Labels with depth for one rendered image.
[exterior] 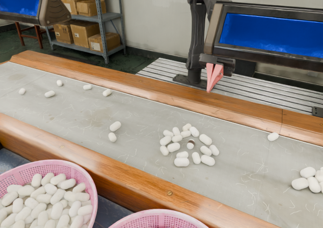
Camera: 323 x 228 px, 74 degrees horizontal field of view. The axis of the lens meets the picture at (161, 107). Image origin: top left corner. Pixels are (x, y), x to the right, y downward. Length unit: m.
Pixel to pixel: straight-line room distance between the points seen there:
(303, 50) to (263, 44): 0.05
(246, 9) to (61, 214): 0.50
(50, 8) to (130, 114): 0.37
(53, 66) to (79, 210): 0.73
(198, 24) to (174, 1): 1.83
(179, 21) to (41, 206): 2.50
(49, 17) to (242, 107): 0.59
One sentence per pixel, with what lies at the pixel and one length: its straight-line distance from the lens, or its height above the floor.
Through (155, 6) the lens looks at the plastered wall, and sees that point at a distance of 2.89.
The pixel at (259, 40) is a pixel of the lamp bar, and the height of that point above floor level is 1.07.
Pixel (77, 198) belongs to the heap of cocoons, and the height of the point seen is 0.74.
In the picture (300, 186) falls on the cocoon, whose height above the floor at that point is 0.76.
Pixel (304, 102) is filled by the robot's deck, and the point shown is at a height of 0.67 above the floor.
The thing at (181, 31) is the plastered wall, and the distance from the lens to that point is 2.79.
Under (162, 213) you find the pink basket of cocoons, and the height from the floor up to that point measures 0.76.
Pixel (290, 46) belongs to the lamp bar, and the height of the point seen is 1.07.
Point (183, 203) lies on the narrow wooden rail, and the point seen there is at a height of 0.76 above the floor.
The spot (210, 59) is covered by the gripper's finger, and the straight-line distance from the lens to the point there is 0.64.
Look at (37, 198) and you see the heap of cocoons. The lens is 0.56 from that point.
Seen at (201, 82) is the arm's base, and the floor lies 0.68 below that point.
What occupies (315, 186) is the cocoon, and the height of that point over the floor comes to 0.76.
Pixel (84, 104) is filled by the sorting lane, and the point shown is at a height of 0.74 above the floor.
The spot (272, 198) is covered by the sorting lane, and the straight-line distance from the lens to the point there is 0.56.
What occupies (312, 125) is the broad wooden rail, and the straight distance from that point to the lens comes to 0.77.
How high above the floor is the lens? 1.16
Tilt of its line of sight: 35 degrees down
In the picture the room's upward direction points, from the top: straight up
